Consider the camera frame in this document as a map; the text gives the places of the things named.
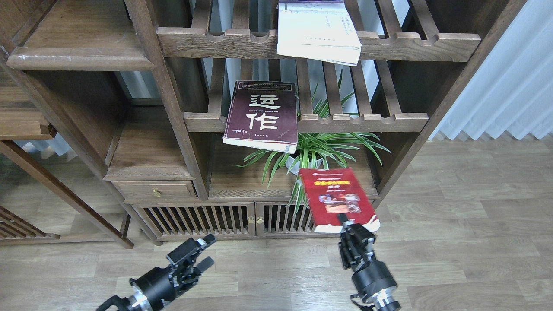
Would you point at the white paperback book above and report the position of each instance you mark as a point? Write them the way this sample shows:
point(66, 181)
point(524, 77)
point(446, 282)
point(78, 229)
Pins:
point(317, 29)

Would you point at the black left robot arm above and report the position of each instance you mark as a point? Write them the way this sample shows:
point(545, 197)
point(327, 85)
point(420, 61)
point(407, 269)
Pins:
point(123, 303)

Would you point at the green spider plant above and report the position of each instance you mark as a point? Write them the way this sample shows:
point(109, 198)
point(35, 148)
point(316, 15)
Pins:
point(331, 147)

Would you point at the right slatted cabinet door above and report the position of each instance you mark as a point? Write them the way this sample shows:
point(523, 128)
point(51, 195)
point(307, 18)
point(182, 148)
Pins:
point(276, 220)

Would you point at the wooden drawer with brass knob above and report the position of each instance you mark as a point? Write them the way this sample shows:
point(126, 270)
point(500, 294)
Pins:
point(155, 191)

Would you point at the dark maroon book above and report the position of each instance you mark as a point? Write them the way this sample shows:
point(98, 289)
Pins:
point(263, 115)

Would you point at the white plant pot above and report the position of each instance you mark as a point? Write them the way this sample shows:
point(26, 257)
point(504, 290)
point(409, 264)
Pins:
point(309, 160)

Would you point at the wooden side furniture left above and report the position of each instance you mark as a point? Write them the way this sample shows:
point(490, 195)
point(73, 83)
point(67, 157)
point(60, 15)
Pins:
point(21, 120)

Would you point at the red paperback book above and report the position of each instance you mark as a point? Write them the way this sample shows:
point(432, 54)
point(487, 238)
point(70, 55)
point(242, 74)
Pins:
point(334, 191)

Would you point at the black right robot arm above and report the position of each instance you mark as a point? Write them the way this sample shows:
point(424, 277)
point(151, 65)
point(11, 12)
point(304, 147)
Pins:
point(371, 277)

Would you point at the white pleated curtain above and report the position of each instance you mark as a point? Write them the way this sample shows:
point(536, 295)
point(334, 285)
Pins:
point(512, 91)

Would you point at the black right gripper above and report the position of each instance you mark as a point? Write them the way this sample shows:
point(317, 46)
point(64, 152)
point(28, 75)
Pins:
point(371, 277)

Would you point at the dark wooden bookshelf unit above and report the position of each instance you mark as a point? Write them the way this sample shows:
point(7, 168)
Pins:
point(138, 90)

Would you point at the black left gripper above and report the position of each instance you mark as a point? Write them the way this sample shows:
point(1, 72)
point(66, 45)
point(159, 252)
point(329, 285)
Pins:
point(159, 287)

